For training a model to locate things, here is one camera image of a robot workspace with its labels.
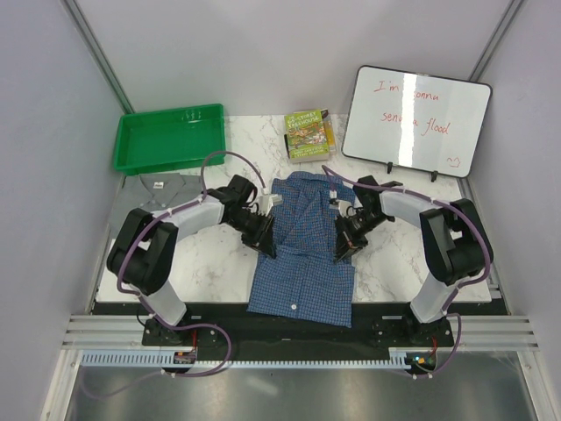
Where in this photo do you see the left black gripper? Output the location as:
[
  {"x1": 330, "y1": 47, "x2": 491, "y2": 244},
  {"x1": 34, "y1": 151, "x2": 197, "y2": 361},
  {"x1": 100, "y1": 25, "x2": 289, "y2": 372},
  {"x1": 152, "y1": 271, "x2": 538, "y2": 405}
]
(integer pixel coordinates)
[{"x1": 225, "y1": 209, "x2": 276, "y2": 260}]

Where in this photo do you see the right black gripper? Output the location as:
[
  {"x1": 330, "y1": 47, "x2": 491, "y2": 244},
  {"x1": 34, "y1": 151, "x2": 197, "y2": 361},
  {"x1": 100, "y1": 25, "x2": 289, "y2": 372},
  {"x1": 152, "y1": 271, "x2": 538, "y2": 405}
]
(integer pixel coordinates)
[{"x1": 333, "y1": 209, "x2": 389, "y2": 263}]

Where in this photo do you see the blue plaid long sleeve shirt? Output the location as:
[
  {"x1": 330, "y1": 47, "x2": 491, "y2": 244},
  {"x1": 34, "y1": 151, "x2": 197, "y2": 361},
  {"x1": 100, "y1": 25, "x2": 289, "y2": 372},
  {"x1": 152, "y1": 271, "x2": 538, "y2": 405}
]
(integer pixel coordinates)
[{"x1": 247, "y1": 171, "x2": 355, "y2": 328}]

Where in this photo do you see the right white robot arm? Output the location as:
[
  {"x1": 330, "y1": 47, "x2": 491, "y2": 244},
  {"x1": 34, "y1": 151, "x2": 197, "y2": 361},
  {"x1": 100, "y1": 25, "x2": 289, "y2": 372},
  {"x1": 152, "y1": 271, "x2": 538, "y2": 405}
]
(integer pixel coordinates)
[{"x1": 330, "y1": 176, "x2": 494, "y2": 346}]

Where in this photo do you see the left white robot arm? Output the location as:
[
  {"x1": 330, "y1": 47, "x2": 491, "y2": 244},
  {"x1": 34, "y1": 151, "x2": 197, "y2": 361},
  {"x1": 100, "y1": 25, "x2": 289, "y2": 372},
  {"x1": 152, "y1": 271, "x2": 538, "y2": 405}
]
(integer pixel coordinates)
[{"x1": 106, "y1": 175, "x2": 282, "y2": 345}]

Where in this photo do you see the green treehouse book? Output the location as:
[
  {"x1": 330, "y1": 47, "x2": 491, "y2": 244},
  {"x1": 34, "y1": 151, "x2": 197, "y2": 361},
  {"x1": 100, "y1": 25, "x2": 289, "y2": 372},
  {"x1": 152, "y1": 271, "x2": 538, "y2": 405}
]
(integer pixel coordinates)
[{"x1": 284, "y1": 109, "x2": 337, "y2": 163}]

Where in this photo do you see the folded grey shirt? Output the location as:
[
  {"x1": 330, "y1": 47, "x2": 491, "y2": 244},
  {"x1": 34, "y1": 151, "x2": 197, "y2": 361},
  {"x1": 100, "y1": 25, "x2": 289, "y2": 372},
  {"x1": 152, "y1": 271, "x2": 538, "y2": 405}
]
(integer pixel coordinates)
[{"x1": 109, "y1": 173, "x2": 202, "y2": 239}]

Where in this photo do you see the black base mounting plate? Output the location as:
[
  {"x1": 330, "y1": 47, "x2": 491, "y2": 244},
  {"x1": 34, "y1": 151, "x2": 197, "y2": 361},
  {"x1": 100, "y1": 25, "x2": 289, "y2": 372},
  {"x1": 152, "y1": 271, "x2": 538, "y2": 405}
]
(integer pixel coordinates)
[{"x1": 142, "y1": 303, "x2": 454, "y2": 363}]

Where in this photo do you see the green plastic tray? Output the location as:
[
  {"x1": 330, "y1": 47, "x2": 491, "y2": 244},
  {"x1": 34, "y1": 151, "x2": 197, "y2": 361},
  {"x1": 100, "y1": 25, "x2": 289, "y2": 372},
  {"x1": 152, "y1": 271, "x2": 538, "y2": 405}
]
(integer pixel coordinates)
[{"x1": 113, "y1": 103, "x2": 226, "y2": 176}]

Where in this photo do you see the white whiteboard with red writing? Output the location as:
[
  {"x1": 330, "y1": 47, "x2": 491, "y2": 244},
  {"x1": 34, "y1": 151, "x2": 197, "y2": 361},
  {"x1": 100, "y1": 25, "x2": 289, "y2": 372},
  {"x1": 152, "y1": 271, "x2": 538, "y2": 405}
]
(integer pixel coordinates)
[{"x1": 341, "y1": 65, "x2": 493, "y2": 178}]

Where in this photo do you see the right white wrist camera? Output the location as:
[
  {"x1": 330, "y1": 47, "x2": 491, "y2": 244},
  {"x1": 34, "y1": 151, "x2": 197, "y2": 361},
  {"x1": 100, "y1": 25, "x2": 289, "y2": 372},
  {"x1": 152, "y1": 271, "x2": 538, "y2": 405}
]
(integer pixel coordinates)
[{"x1": 329, "y1": 189, "x2": 354, "y2": 218}]

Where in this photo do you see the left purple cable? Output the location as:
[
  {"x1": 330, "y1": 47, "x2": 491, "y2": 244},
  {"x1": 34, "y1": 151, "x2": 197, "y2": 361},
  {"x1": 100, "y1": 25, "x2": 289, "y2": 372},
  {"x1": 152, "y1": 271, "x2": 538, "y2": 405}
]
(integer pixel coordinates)
[{"x1": 81, "y1": 151, "x2": 268, "y2": 398}]

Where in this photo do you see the aluminium frame rail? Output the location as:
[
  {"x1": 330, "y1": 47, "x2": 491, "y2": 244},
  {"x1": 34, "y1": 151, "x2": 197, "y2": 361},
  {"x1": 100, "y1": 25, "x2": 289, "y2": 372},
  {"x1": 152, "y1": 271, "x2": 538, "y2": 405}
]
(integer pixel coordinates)
[{"x1": 63, "y1": 316, "x2": 538, "y2": 352}]

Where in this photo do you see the left light blue cable duct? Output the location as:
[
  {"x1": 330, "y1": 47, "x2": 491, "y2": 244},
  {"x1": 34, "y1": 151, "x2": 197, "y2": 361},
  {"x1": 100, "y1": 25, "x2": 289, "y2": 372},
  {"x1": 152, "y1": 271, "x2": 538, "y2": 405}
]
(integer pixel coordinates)
[{"x1": 81, "y1": 350, "x2": 197, "y2": 368}]

